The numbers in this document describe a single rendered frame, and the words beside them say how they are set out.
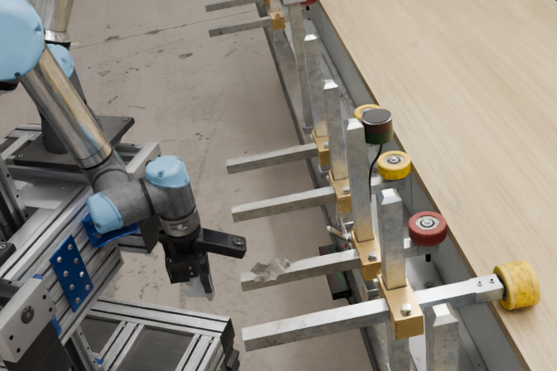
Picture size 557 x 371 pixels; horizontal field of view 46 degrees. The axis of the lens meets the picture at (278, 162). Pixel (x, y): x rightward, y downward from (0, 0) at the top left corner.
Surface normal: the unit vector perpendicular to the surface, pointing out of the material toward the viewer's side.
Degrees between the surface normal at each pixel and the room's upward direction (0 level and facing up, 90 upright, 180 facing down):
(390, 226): 90
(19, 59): 84
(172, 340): 0
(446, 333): 90
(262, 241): 0
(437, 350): 90
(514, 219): 0
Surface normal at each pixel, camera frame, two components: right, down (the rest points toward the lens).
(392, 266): 0.14, 0.54
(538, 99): -0.15, -0.82
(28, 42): 0.44, 0.33
